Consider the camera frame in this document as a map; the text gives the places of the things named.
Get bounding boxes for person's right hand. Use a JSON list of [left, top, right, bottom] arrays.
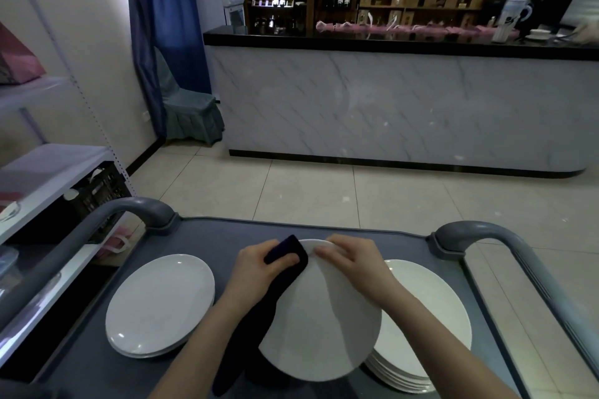
[[314, 234, 403, 310]]

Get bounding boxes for person's left hand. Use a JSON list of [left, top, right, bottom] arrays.
[[224, 239, 300, 315]]

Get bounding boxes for dark blue cleaning cloth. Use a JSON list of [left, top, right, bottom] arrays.
[[212, 234, 309, 397]]

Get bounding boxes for stack of white plates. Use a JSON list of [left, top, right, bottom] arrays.
[[363, 259, 472, 394], [105, 253, 216, 360]]

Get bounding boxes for white round plate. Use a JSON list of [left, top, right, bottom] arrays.
[[258, 238, 382, 382]]

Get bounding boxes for person's right forearm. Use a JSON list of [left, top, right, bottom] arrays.
[[379, 286, 520, 399]]

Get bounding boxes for person's left forearm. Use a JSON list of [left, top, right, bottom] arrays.
[[149, 293, 249, 399]]

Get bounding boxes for grey service cart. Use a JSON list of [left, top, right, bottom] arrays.
[[0, 197, 599, 399]]

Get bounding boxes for black plastic crate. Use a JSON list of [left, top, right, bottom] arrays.
[[65, 161, 134, 231]]

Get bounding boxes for marble bar counter black top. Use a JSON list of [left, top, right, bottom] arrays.
[[203, 25, 599, 179]]

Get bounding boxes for chair with grey-green cover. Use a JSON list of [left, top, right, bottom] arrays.
[[154, 47, 225, 147]]

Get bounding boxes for white metal shelf rack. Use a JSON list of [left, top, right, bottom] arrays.
[[0, 0, 139, 367]]

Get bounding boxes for clear container blue lid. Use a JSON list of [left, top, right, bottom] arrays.
[[0, 246, 19, 282]]

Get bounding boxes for row of pink bags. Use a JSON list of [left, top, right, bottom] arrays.
[[316, 19, 520, 42]]

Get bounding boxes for white refrigerator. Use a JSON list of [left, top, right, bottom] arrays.
[[192, 0, 228, 35]]

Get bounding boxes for blue curtain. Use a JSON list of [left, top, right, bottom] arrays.
[[122, 0, 212, 140]]

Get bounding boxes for white cloth bag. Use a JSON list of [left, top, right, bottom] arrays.
[[568, 22, 599, 45]]

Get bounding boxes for pink bag white handles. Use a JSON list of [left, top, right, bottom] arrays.
[[95, 225, 137, 257]]

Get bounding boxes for white pitcher with handle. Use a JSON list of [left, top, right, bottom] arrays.
[[491, 0, 533, 44]]

